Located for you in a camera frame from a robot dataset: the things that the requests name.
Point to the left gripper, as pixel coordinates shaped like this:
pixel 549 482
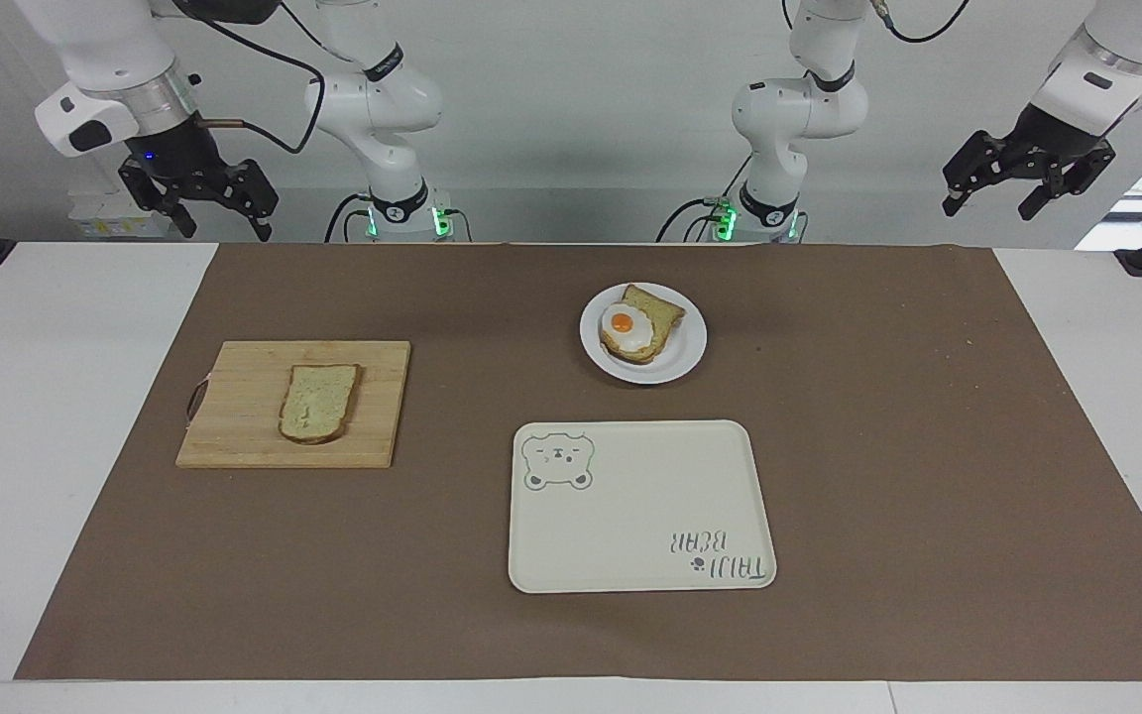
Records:
pixel 1062 134

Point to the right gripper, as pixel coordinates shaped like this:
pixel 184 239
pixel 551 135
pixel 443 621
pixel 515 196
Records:
pixel 174 154

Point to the round white plate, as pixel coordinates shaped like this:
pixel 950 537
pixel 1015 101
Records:
pixel 675 357

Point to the wooden cutting board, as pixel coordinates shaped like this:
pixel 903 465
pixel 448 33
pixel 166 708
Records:
pixel 234 416

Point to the plain bread slice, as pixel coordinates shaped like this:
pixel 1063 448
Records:
pixel 318 402

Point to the bread slice under egg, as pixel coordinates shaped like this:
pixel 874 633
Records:
pixel 663 315

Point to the fried egg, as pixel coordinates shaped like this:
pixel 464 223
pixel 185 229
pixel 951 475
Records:
pixel 625 324

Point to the white tray with bear print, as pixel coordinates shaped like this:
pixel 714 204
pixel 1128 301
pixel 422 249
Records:
pixel 630 516

